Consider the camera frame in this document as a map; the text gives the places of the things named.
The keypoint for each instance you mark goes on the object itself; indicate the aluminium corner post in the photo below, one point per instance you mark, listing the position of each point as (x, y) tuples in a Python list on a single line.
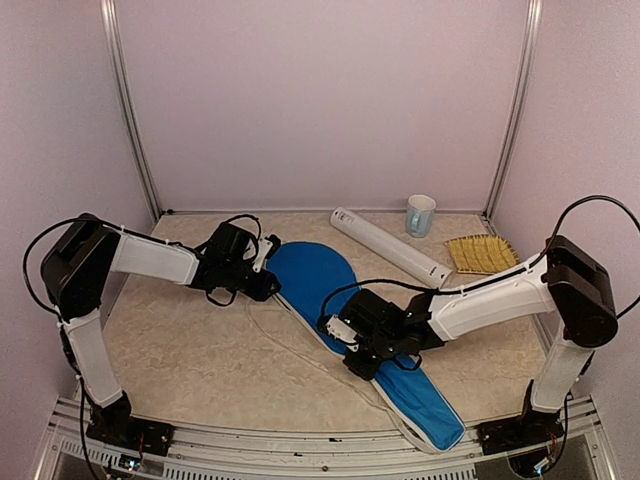
[(110, 24), (517, 107)]

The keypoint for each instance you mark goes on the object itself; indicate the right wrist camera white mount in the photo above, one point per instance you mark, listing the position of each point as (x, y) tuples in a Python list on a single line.
[(340, 330)]

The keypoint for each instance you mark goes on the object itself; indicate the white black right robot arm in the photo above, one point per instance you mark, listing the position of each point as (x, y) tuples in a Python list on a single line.
[(563, 279)]

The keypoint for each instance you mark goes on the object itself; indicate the aluminium front rail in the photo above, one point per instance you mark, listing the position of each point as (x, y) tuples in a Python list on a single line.
[(200, 452)]

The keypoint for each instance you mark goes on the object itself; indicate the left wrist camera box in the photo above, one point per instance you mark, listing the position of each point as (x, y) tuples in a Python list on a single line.
[(267, 247)]

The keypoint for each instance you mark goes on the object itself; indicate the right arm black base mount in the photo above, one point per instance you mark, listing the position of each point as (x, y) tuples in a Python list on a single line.
[(529, 427)]

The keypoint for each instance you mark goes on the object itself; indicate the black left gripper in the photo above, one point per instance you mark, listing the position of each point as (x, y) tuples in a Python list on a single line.
[(261, 291)]

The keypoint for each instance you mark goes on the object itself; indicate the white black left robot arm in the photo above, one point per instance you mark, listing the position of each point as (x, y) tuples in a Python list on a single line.
[(76, 269)]

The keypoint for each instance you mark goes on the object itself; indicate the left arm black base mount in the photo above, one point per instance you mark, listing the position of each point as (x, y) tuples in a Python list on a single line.
[(115, 425)]

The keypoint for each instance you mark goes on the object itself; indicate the right aluminium corner post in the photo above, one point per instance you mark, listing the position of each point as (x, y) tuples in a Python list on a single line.
[(517, 107)]

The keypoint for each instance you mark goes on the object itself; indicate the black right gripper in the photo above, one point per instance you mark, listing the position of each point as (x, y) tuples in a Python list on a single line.
[(364, 370)]

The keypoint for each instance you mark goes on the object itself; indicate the light blue ceramic mug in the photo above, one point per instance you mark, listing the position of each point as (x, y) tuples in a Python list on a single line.
[(419, 215)]

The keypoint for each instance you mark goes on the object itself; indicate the white shuttlecock tube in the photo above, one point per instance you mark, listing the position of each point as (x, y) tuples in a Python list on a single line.
[(400, 254)]

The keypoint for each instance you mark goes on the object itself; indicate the left aluminium corner post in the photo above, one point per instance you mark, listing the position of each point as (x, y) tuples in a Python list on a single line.
[(110, 24)]

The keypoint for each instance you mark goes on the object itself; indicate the blue racket cover bag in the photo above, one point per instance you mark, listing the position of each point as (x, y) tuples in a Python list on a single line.
[(318, 281)]

